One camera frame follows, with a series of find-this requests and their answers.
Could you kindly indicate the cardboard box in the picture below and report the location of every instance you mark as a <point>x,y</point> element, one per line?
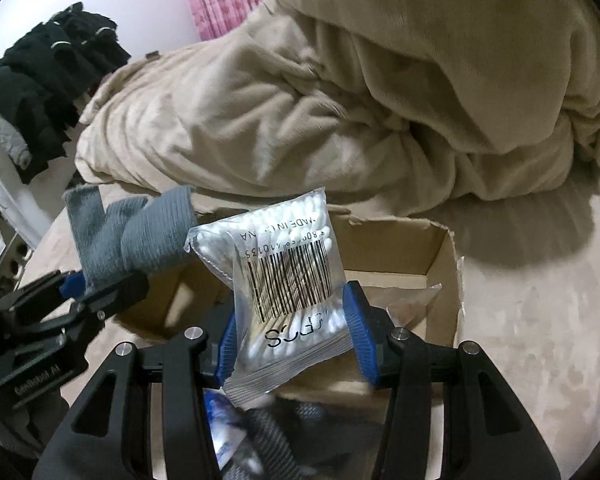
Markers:
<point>390,255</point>

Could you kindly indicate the clear plastic bag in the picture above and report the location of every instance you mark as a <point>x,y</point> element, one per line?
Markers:
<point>410,310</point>

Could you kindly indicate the white plastic frame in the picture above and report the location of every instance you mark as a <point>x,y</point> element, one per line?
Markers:
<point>10,240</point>

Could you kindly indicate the dark grey cloth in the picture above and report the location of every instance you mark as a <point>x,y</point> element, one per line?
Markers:
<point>305,435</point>

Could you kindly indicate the grey sock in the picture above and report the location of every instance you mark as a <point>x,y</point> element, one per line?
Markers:
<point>130,232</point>

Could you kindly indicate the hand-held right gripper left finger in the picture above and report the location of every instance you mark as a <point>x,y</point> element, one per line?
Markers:
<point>226,355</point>

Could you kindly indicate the pile of black clothes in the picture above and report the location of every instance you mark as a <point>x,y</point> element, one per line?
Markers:
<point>40,75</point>

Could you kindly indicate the beige fleece blanket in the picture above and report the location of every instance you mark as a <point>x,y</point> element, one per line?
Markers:
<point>370,85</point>

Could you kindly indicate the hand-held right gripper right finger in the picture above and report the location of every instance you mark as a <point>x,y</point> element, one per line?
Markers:
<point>360,330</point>

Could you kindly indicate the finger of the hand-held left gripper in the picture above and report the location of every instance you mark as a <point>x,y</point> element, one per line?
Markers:
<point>72,285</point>
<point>122,287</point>

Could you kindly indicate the blue and white packet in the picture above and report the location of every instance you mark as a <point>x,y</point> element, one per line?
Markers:
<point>222,420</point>

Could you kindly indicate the cotton swab packet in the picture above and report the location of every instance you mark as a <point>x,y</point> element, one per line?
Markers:
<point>285,270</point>

